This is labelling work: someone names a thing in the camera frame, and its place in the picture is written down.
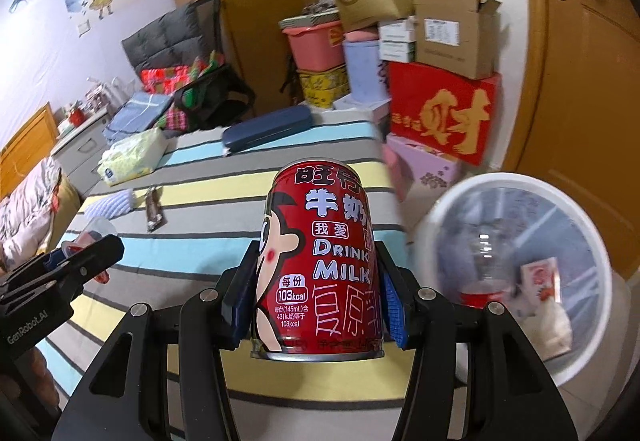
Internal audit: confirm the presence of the clear red label plastic bottle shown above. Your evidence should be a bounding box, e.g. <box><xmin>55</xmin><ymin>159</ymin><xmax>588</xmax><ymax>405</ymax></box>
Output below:
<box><xmin>457</xmin><ymin>221</ymin><xmax>523</xmax><ymax>312</ymax></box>

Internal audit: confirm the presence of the wooden door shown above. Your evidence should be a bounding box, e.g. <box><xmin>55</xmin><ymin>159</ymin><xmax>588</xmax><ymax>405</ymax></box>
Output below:
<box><xmin>515</xmin><ymin>0</ymin><xmax>640</xmax><ymax>282</ymax></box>

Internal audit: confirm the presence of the yellow green tissue pack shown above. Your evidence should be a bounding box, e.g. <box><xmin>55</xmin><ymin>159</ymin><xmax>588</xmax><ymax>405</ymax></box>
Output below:
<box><xmin>96</xmin><ymin>126</ymin><xmax>167</xmax><ymax>187</ymax></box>

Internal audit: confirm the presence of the lavender floral box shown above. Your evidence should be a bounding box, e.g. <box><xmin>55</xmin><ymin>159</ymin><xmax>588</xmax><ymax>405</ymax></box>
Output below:
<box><xmin>385</xmin><ymin>135</ymin><xmax>463</xmax><ymax>204</ymax></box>

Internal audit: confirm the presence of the floral blanket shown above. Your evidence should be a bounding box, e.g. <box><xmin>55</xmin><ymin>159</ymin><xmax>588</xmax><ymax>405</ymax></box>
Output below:
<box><xmin>0</xmin><ymin>156</ymin><xmax>63</xmax><ymax>272</ymax></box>

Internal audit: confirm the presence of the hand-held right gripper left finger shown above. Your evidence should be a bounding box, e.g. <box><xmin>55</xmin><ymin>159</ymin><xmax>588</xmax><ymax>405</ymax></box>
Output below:
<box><xmin>60</xmin><ymin>238</ymin><xmax>261</xmax><ymax>441</ymax></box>

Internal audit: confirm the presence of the white trash bin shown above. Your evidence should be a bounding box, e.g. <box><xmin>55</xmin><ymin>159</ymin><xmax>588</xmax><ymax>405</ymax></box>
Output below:
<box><xmin>409</xmin><ymin>172</ymin><xmax>615</xmax><ymax>388</ymax></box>

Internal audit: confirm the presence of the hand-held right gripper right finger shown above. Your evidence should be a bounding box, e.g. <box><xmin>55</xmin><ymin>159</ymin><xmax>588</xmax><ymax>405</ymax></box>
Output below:
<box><xmin>372</xmin><ymin>238</ymin><xmax>581</xmax><ymax>441</ymax></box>

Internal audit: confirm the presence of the wooden headboard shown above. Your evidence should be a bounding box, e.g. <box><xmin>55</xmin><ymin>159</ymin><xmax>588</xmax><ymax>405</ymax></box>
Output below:
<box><xmin>0</xmin><ymin>102</ymin><xmax>60</xmax><ymax>199</ymax></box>

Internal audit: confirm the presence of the brown snack wrapper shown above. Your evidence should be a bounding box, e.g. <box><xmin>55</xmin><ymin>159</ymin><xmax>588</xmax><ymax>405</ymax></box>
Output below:
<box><xmin>145</xmin><ymin>186</ymin><xmax>166</xmax><ymax>233</ymax></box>

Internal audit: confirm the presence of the red gift box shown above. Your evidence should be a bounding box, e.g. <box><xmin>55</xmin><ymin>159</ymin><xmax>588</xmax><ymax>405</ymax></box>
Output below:
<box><xmin>386</xmin><ymin>61</ymin><xmax>502</xmax><ymax>167</ymax></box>

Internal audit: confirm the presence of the pink juice carton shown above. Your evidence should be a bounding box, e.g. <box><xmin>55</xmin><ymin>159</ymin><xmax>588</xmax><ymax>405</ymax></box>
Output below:
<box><xmin>519</xmin><ymin>257</ymin><xmax>562</xmax><ymax>304</ymax></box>

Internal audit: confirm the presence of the red cartoon milk can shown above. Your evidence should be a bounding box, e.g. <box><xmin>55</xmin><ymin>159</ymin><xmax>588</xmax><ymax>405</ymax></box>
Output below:
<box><xmin>250</xmin><ymin>158</ymin><xmax>386</xmax><ymax>362</ymax></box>

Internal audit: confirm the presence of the folded blue cloth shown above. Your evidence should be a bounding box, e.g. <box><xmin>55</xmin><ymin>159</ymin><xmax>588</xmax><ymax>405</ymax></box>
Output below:
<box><xmin>104</xmin><ymin>91</ymin><xmax>176</xmax><ymax>144</ymax></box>

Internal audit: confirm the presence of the red lid jelly cup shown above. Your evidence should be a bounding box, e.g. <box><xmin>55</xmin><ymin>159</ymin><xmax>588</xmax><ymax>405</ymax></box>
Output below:
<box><xmin>74</xmin><ymin>217</ymin><xmax>118</xmax><ymax>283</ymax></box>

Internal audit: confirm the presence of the grey cabinet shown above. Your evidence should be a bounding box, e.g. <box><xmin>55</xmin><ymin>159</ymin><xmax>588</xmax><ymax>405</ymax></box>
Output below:
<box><xmin>50</xmin><ymin>108</ymin><xmax>126</xmax><ymax>182</ymax></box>

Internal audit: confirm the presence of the small white box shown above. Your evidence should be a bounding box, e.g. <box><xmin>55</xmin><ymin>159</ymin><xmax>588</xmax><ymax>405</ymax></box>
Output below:
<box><xmin>377</xmin><ymin>41</ymin><xmax>417</xmax><ymax>64</ymax></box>
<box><xmin>377</xmin><ymin>18</ymin><xmax>418</xmax><ymax>44</ymax></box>

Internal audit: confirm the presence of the open cardboard box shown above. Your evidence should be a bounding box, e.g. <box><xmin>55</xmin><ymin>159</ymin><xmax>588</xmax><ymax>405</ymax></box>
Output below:
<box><xmin>414</xmin><ymin>0</ymin><xmax>502</xmax><ymax>80</ymax></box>

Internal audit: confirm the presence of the yellow patterned box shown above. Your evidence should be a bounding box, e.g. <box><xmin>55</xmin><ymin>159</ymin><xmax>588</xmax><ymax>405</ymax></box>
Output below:
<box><xmin>296</xmin><ymin>66</ymin><xmax>351</xmax><ymax>110</ymax></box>

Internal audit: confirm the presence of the grey quilted cushion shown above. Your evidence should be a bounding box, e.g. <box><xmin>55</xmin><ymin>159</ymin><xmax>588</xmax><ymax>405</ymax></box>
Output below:
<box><xmin>121</xmin><ymin>0</ymin><xmax>223</xmax><ymax>74</ymax></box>

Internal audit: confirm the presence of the grey bin lid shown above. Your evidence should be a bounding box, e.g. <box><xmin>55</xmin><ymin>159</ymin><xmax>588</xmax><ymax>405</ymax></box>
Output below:
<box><xmin>278</xmin><ymin>15</ymin><xmax>346</xmax><ymax>34</ymax></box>

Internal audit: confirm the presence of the lavender foam fruit net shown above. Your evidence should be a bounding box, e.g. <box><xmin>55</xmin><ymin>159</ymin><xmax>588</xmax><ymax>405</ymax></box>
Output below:
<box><xmin>85</xmin><ymin>188</ymin><xmax>138</xmax><ymax>222</ymax></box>

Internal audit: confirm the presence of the black bag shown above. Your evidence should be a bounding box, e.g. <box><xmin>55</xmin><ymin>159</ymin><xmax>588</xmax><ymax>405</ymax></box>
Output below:
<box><xmin>172</xmin><ymin>64</ymin><xmax>257</xmax><ymax>133</ymax></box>

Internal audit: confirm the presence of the pink folded cloth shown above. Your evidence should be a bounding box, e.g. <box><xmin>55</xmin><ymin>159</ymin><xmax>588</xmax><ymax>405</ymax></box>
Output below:
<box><xmin>344</xmin><ymin>28</ymin><xmax>380</xmax><ymax>44</ymax></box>

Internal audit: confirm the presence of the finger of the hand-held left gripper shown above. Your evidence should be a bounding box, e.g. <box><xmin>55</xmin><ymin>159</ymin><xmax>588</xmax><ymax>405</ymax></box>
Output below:
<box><xmin>0</xmin><ymin>245</ymin><xmax>76</xmax><ymax>289</ymax></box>
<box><xmin>0</xmin><ymin>234</ymin><xmax>126</xmax><ymax>307</ymax></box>

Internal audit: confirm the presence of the striped tablecloth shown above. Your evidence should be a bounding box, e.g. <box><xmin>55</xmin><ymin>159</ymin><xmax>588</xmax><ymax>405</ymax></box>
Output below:
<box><xmin>30</xmin><ymin>121</ymin><xmax>426</xmax><ymax>441</ymax></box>

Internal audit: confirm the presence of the navy blue case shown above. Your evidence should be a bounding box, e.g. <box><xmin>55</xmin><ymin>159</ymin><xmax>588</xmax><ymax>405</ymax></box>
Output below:
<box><xmin>221</xmin><ymin>104</ymin><xmax>314</xmax><ymax>157</ymax></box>

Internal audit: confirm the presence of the pink plastic bin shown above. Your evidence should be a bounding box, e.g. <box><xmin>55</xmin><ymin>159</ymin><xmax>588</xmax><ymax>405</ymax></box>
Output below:
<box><xmin>285</xmin><ymin>24</ymin><xmax>347</xmax><ymax>72</ymax></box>

